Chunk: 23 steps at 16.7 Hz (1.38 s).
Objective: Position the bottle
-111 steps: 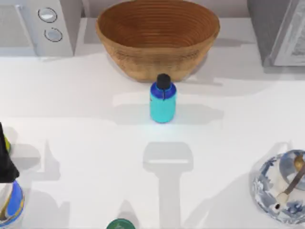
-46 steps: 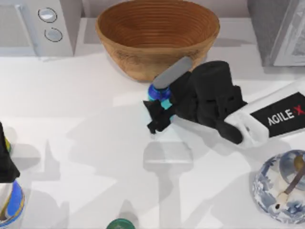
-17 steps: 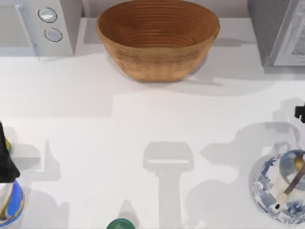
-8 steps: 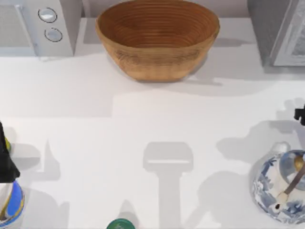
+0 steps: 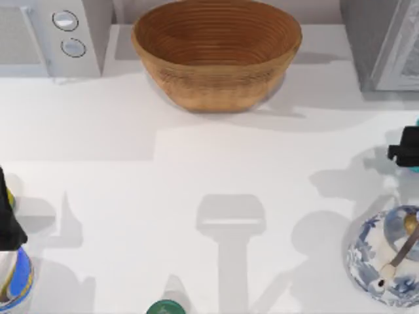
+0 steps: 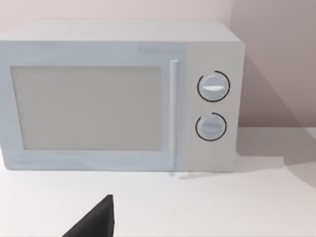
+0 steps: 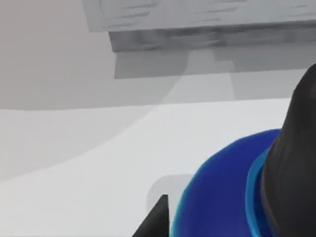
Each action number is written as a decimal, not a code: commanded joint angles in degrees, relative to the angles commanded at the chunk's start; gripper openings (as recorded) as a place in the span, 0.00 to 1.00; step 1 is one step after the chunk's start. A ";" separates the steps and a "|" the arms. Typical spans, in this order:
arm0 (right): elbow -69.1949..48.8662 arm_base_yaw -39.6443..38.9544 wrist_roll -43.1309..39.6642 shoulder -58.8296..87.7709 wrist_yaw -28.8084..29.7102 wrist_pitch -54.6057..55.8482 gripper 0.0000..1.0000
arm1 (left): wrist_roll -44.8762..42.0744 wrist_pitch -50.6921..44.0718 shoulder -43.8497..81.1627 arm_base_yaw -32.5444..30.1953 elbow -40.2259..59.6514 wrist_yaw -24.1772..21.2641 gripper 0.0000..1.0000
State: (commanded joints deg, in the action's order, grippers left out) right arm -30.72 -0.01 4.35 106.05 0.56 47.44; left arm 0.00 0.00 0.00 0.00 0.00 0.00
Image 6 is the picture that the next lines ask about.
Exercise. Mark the large pale microwave knob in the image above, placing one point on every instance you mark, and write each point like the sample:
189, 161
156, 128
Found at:
213, 86

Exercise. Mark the pale microwave oven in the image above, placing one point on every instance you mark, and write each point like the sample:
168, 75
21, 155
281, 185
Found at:
209, 56

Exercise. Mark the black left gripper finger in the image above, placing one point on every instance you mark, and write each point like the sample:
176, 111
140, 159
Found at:
100, 219

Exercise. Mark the small pale microwave knob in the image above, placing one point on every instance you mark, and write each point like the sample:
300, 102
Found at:
211, 127

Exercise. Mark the pale microwave door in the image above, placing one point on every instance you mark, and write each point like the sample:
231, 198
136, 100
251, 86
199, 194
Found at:
86, 106

